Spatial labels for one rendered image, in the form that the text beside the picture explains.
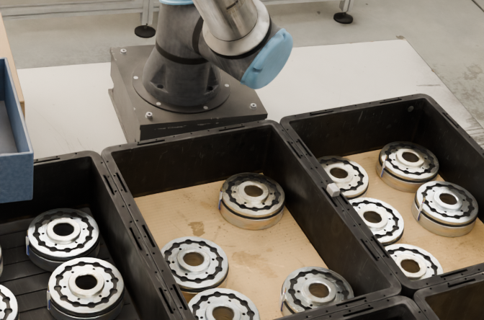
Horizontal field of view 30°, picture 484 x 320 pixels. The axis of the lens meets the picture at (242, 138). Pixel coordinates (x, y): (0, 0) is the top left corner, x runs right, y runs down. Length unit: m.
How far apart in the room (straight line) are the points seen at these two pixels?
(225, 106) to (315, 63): 0.42
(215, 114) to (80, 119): 0.29
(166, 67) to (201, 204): 0.33
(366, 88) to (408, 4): 1.96
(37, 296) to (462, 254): 0.65
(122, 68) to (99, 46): 1.58
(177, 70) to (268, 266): 0.47
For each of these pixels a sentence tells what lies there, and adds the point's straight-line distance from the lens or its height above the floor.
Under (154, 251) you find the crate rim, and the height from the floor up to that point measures 0.93.
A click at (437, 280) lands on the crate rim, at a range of 1.26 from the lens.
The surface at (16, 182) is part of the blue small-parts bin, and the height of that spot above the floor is 1.09.
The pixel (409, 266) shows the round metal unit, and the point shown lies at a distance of 1.38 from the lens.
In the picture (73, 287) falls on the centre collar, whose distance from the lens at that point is 1.25.
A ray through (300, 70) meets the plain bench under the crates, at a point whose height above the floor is 0.70.
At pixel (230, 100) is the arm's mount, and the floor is 0.80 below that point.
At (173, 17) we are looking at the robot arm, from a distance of 1.61.
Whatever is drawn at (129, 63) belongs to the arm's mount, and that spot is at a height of 0.81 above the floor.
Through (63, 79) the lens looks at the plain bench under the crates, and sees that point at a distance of 1.92.
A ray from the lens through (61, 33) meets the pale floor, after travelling 3.42.
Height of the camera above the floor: 1.78
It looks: 37 degrees down
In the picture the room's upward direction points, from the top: 9 degrees clockwise
